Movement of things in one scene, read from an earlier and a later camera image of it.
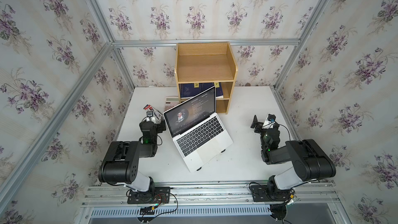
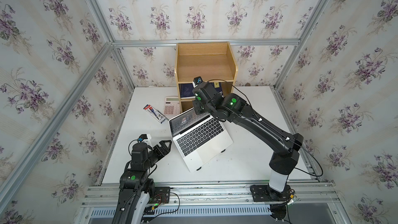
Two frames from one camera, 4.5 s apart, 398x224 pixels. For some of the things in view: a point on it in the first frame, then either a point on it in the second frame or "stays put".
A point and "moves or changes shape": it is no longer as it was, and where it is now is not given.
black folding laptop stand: x=200 y=168 stays put
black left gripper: x=161 y=127 → x=158 y=150
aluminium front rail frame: x=110 y=199 stays put
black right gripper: x=259 y=125 → x=197 y=110
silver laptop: x=196 y=129 moves or changes shape
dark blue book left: x=188 y=91 stays put
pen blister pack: x=157 y=114 stays put
